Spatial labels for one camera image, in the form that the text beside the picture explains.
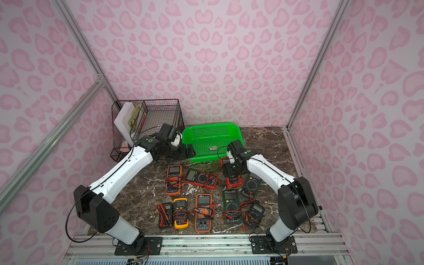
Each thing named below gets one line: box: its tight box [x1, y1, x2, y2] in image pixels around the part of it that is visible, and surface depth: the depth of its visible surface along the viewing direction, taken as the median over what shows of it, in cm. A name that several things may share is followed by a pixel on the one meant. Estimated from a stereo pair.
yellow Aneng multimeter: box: [172, 197, 190, 230], surface depth 80 cm
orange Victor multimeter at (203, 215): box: [194, 193, 214, 233], surface depth 80 cm
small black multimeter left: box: [155, 202, 174, 229], surface depth 81 cm
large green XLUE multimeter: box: [221, 189, 242, 225], surface depth 83 cm
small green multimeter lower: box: [245, 203, 265, 229], surface depth 80 cm
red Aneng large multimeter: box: [183, 168, 219, 190], surface depth 93 cm
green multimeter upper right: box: [240, 172, 263, 200], surface depth 90 cm
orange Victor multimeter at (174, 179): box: [165, 164, 183, 196], surface depth 92 cm
